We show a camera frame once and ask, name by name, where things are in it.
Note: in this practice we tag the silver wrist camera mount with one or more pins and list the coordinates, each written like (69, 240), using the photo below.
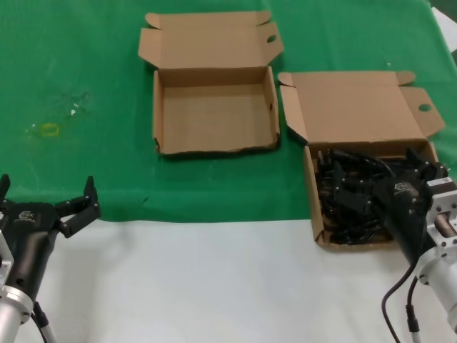
(5, 257)
(444, 214)

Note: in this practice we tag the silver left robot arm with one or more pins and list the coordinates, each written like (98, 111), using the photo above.
(12, 314)

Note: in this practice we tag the white sheet at table edge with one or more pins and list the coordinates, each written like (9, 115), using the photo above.
(446, 25)

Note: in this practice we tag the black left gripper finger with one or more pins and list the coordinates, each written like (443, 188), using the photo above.
(84, 211)
(4, 189)

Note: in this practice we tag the shallow open cardboard box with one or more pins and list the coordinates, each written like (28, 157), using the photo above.
(214, 114)

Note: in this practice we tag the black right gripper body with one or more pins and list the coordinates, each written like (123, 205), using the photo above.
(405, 211)

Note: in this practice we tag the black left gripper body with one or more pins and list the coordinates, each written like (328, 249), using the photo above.
(28, 232)

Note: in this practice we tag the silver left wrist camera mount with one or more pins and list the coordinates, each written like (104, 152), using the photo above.
(5, 257)

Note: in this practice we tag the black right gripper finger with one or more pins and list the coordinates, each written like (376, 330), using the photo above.
(353, 194)
(432, 169)

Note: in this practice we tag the green table cloth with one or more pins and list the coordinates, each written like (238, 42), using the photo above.
(71, 53)

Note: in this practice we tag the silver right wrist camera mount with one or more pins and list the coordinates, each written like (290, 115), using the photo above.
(444, 214)

